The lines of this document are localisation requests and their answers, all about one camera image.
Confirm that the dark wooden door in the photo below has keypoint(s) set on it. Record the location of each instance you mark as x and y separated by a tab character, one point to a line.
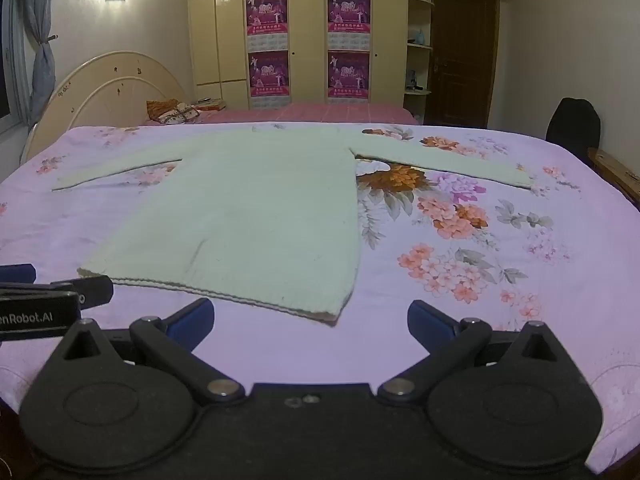
462	50

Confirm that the cream wooden headboard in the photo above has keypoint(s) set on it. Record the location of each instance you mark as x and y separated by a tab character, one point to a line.
110	95

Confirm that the pink bed cover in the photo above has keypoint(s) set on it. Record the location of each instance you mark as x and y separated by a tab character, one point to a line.
310	110

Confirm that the orange patterned pillow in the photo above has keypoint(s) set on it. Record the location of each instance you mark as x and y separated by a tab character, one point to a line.
172	111

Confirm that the floral lilac bed sheet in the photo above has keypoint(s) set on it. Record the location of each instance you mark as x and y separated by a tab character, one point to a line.
475	260

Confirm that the purple wall poster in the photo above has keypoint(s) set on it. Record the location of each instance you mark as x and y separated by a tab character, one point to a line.
348	75
349	10
266	12
269	75

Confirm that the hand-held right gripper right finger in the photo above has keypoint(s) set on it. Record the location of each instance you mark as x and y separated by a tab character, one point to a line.
430	322

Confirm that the small blue shelf item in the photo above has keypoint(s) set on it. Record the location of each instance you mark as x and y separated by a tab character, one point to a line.
420	36

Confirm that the cream corner shelf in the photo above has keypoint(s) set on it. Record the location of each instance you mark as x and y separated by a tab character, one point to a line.
419	46

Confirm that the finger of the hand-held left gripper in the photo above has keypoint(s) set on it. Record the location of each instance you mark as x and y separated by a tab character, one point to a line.
17	273
96	290

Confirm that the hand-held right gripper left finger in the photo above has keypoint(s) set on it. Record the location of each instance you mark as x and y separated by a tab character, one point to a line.
192	320

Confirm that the grey curtain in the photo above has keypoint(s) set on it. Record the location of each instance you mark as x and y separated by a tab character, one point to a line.
42	60

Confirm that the cream white towel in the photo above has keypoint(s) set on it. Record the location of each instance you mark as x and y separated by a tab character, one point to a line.
250	210

